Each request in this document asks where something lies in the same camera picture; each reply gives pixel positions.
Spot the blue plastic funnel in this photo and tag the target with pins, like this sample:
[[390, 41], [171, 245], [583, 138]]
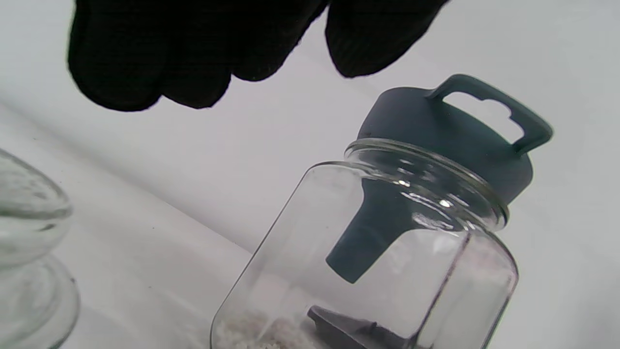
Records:
[[436, 131]]

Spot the black food tray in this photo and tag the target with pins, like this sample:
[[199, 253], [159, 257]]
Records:
[[348, 329]]

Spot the person's left hand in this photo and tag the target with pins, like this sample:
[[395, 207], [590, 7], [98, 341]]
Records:
[[169, 43]]

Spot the clear glass jar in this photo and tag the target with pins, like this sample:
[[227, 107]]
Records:
[[310, 232]]

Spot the pile of white rice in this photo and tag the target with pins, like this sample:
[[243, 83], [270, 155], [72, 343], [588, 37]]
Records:
[[252, 334]]

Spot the clear glass jar lid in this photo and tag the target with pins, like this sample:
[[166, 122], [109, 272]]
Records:
[[29, 242]]

